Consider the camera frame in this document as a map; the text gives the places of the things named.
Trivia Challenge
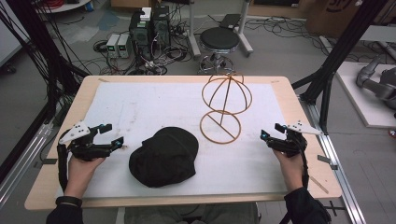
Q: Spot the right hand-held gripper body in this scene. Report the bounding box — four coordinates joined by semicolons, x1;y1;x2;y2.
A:
266;119;325;158

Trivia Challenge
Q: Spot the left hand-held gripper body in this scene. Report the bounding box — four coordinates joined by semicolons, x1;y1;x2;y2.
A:
58;120;113;162

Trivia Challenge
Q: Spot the black cap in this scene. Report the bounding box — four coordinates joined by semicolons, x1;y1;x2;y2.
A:
128;126;200;189

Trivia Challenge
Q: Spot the wooden wire hat stand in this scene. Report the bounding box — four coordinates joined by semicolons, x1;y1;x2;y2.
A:
199;72;253;146

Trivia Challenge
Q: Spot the person's left hand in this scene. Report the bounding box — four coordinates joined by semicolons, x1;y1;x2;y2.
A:
63;154;106;200

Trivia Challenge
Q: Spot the person's right hand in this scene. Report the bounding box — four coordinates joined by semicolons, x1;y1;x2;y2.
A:
272;148;304;193

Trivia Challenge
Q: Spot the thin wooden stick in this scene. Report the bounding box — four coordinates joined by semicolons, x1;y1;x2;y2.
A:
308;175;330;195

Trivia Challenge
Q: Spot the white table mat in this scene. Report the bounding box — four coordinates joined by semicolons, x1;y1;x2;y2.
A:
55;81;290;201

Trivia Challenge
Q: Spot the black wristband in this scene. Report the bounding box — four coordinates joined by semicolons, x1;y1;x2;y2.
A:
55;195;83;208

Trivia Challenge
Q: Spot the white board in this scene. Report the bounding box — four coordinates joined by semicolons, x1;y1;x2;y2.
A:
335;61;396;129

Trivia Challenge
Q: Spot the grey bench power supply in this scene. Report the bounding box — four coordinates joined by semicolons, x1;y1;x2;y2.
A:
118;33;134;60
106;33;121;59

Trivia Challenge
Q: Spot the black computer tower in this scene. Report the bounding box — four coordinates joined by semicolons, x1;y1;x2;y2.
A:
151;5;172;49
128;8;154;61

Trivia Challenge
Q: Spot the black round stool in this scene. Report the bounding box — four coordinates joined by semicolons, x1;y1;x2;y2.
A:
197;26;241;75

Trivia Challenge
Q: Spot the black laptop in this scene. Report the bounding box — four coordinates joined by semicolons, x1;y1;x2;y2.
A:
219;13;243;31

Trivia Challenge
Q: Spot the cardboard box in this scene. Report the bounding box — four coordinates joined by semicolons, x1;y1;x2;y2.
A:
305;0;389;39

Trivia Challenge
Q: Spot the white box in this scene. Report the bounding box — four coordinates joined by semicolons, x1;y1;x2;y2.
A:
139;7;153;22

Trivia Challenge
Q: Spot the white round table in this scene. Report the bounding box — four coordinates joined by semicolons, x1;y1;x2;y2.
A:
35;0;92;14

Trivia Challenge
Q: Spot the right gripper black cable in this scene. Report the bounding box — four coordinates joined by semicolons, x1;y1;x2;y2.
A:
297;134;311;190

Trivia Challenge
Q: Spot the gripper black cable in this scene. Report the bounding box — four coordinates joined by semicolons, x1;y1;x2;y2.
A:
297;134;311;190
56;129;73;193

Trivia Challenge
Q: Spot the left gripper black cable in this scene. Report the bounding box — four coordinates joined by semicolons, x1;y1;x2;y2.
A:
56;129;73;193

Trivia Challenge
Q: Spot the grey metal bracket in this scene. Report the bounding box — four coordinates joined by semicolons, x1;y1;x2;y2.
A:
317;154;339;171

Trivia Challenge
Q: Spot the aluminium rail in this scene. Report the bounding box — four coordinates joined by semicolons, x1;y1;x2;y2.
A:
0;121;54;208
299;94;368;224

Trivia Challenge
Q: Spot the tangle of floor cables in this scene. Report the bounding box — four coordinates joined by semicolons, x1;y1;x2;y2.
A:
92;6;200;77

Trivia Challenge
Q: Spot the black metal frame post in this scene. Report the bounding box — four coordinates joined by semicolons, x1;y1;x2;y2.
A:
0;0;92;185
291;0;390;135

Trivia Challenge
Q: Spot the white stand frame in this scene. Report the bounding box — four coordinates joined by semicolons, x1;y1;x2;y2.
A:
186;0;254;59

